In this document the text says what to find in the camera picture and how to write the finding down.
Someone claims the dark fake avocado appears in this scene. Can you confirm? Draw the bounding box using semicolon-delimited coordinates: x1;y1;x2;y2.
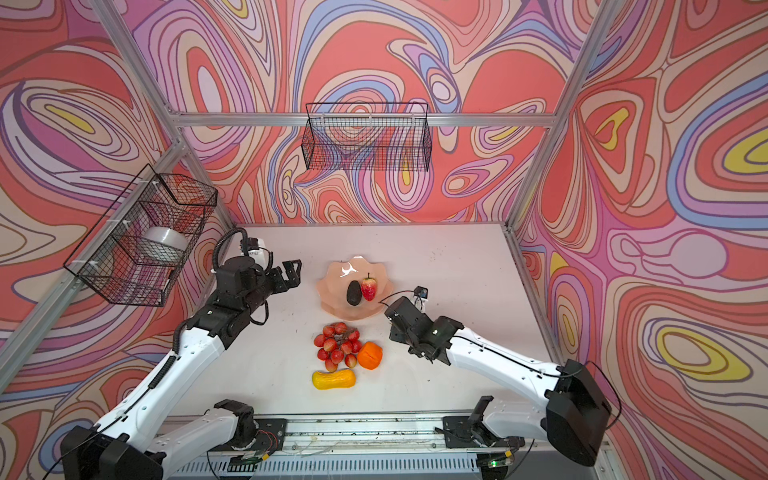
346;280;363;306

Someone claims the orange fake bell pepper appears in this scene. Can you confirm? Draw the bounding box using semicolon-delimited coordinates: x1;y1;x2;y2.
357;342;383;370

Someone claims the red fake strawberry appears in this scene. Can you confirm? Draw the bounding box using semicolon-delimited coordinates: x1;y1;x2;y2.
360;274;378;302

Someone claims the red fake lychee bunch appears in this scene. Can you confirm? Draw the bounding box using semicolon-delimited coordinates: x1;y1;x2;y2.
313;322;363;373

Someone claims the yellow fake squash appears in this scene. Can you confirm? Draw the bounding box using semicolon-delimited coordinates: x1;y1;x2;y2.
311;369;356;391

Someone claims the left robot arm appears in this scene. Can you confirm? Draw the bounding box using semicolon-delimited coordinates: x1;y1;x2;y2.
60;228;302;479

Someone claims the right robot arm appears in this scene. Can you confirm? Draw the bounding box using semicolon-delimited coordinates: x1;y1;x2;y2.
385;297;618;467

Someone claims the pink scalloped fruit bowl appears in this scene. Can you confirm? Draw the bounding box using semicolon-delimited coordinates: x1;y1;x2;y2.
316;255;395;321

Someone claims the white tape roll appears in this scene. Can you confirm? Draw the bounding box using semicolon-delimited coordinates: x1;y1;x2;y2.
139;226;189;264

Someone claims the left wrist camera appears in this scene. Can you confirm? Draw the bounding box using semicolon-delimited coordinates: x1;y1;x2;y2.
240;237;268;261

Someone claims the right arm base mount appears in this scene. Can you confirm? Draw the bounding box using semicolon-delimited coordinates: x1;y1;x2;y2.
435;416;526;451

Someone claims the black wire basket left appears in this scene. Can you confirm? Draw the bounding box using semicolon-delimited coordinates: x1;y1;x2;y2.
63;165;218;307

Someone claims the black wire basket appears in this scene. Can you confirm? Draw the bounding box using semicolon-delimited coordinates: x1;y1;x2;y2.
63;165;218;307
301;101;433;173

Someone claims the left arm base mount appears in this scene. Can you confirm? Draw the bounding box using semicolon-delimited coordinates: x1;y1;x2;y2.
211;418;288;453

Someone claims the black wire basket back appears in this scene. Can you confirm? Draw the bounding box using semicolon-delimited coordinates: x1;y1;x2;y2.
301;101;433;173

